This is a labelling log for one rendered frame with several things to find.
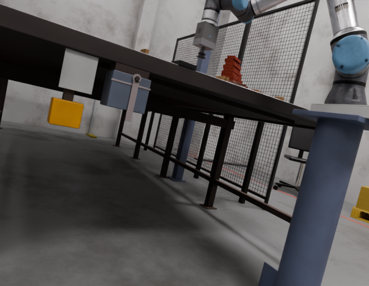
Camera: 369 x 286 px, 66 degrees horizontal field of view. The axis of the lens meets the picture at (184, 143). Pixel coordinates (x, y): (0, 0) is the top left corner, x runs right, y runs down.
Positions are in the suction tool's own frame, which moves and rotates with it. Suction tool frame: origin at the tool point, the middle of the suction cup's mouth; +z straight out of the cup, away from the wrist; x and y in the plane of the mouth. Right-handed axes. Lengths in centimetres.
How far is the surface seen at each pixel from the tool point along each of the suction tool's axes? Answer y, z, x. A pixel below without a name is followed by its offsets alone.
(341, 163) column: -34, 33, 58
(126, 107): 40, 31, 21
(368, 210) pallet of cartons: -320, 87, -37
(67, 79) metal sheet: 58, 26, 17
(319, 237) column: -34, 63, 57
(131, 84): 40, 23, 21
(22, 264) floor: 57, 103, -10
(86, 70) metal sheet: 54, 22, 17
